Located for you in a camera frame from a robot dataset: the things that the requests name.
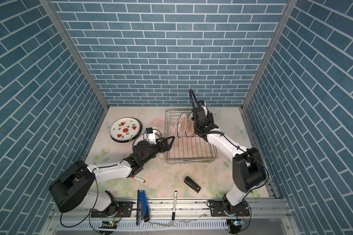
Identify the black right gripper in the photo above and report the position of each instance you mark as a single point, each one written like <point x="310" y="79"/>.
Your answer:
<point x="211" y="119"/>

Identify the rearmost floral patterned plate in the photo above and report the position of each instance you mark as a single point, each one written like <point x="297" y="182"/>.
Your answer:
<point x="141" y="137"/>

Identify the red white marker pen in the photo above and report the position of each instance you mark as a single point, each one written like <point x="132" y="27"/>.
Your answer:
<point x="138" y="179"/>

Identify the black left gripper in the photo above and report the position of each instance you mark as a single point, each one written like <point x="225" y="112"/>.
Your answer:
<point x="166" y="148"/>

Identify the aluminium front rail frame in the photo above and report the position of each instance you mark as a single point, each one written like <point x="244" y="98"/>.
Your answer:
<point x="268" y="216"/>

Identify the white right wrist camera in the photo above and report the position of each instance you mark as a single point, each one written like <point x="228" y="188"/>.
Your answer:
<point x="202" y="104"/>

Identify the black rimmed cream plate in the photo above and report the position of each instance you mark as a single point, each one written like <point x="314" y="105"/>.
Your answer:
<point x="126" y="140"/>

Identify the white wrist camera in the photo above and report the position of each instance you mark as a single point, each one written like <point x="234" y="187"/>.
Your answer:
<point x="202" y="104"/>
<point x="150" y="135"/>

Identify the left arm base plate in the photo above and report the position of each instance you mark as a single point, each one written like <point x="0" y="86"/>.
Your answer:
<point x="120" y="209"/>

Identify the watermelon pattern white plate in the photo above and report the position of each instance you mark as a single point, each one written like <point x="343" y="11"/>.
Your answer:
<point x="125" y="128"/>

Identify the black stapler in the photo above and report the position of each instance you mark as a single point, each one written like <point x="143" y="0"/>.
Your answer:
<point x="192" y="184"/>

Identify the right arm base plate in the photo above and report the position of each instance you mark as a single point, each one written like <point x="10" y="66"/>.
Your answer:
<point x="219" y="208"/>

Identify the chrome wire dish rack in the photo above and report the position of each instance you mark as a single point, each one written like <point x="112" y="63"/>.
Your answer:
<point x="186" y="150"/>

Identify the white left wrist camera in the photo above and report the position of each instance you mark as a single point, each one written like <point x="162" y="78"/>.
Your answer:
<point x="150" y="135"/>

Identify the blue black box cutter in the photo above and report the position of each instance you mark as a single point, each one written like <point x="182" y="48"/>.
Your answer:
<point x="142" y="211"/>

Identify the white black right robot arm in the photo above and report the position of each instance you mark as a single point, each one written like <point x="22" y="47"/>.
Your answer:
<point x="248" y="170"/>

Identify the black white marker pen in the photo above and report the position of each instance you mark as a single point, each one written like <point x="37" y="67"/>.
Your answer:
<point x="174" y="206"/>

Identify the orange sunburst white plate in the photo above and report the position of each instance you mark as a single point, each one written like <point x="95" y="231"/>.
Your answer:
<point x="182" y="124"/>

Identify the white slotted cable duct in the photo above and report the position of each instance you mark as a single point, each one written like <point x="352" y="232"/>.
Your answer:
<point x="153" y="225"/>

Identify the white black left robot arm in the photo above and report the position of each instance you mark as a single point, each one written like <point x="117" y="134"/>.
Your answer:
<point x="72" y="189"/>

